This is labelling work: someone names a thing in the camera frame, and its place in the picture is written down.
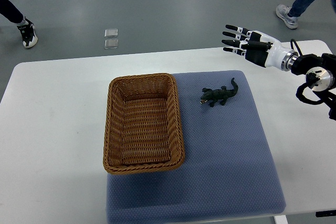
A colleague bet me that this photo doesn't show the dark green toy crocodile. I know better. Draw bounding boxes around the dark green toy crocodile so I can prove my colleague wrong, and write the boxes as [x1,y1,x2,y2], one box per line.
[200,78,238,107]

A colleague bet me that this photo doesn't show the clear floor plate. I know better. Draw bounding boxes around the clear floor plate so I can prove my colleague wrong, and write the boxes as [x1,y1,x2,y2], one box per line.
[104,38,119,49]
[104,28,118,38]

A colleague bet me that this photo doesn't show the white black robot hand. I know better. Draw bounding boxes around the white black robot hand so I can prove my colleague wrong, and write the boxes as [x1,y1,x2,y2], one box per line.
[222,25,299,71]

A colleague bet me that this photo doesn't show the lower clear floor plate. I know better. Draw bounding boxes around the lower clear floor plate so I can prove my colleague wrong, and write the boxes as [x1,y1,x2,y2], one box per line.
[104,38,119,49]

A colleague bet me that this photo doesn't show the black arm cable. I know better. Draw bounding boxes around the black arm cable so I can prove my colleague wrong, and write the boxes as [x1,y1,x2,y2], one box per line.
[289,39,304,57]

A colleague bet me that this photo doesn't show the upper clear floor plate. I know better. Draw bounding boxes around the upper clear floor plate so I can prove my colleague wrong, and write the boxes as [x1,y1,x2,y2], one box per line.
[104,28,118,38]

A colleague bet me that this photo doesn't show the blue textured mat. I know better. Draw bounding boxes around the blue textured mat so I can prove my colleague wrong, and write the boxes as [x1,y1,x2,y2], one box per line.
[106,71,286,223]

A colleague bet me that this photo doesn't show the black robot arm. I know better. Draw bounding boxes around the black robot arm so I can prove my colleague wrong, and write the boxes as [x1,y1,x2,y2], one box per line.
[290,53,335,120]

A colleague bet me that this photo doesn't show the white table leg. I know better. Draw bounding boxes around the white table leg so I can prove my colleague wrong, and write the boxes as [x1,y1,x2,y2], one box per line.
[274,215,288,224]

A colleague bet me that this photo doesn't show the person leg dark trousers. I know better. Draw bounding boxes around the person leg dark trousers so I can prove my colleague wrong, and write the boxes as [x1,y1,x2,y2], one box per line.
[1,0,25,24]

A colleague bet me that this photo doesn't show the grey white sneaker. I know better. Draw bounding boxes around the grey white sneaker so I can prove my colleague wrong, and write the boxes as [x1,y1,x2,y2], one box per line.
[276,4,298,29]

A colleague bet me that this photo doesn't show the brown wicker basket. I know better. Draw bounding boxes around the brown wicker basket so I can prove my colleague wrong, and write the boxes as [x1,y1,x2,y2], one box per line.
[103,73,185,175]

